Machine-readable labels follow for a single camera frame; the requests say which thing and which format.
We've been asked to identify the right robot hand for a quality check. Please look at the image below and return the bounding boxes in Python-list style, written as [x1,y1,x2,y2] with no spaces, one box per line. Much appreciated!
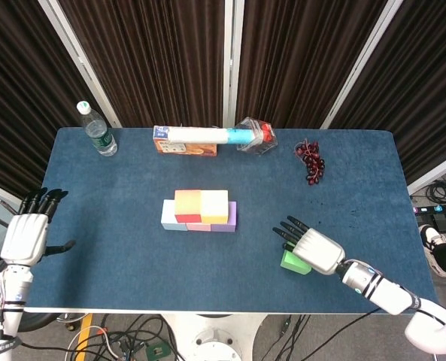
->
[272,215,347,275]

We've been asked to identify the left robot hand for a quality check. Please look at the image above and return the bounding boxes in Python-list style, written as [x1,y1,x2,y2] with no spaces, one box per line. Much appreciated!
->
[0,187,77,267]

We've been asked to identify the green cube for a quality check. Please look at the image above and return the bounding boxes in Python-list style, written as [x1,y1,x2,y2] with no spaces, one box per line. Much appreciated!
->
[280,250,313,277]

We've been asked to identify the purple cube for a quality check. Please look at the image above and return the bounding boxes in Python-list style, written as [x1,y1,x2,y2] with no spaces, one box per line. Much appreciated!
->
[210,201,238,233]

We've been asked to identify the yellow cube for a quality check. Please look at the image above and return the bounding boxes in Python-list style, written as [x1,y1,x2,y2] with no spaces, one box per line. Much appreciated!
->
[200,190,230,225]

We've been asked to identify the red cube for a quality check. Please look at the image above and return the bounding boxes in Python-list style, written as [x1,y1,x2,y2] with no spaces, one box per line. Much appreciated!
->
[174,190,204,224]

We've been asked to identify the light blue cube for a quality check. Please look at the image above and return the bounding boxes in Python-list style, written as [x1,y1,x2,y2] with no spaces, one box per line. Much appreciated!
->
[160,199,188,231]

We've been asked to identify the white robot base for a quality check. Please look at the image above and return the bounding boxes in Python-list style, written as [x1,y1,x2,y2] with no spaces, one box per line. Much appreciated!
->
[162,314,265,361]

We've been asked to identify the dark red grape bunch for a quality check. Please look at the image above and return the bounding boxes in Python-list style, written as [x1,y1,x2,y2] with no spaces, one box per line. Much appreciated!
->
[293,139,326,187]

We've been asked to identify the white sneaker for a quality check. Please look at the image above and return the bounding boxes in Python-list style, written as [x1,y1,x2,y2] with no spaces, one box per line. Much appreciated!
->
[417,224,446,278]

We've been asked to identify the clear plastic box red contents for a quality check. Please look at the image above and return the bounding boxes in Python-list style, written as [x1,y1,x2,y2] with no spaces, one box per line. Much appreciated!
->
[235,117,278,156]

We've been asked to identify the power strip with lit switches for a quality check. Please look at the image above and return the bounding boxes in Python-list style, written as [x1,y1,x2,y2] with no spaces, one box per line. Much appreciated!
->
[412,202,446,216]

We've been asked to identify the clear plastic water bottle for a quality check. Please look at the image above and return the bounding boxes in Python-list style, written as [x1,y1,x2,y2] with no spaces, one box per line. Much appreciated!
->
[76,100,118,157]

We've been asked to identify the blue fabric table cover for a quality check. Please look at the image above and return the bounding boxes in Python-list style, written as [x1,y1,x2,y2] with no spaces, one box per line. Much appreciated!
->
[8,126,432,315]

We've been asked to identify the dark brown pleated curtain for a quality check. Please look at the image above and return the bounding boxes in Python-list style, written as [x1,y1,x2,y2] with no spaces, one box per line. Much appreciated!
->
[0,0,113,206]
[59,0,227,129]
[331,0,446,185]
[241,0,389,129]

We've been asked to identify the white paper roll blue band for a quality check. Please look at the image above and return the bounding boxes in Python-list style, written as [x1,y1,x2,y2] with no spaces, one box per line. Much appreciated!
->
[168,126,261,145]

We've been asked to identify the orange biscuit box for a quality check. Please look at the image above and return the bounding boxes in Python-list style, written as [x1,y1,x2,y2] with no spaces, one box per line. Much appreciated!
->
[153,125,219,157]

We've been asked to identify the green floor device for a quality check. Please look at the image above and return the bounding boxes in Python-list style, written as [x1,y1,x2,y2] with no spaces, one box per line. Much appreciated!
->
[145,342,170,360]

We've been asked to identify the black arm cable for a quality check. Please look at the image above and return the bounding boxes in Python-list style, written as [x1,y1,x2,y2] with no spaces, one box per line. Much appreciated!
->
[299,308,381,361]

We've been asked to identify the black floor cable with plug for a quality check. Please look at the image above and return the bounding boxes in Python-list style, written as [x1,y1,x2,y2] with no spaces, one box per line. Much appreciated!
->
[262,314,310,361]

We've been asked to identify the black coiled cables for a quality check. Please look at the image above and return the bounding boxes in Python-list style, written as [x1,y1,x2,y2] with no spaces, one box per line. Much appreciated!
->
[425,168,446,206]

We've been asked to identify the tangled floor cables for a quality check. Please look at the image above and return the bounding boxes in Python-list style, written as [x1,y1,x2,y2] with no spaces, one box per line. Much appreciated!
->
[66,314,178,361]

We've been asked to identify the white partition post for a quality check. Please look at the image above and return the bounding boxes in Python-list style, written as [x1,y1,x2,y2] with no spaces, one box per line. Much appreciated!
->
[320,0,404,130]
[38,0,123,129]
[222,0,245,129]

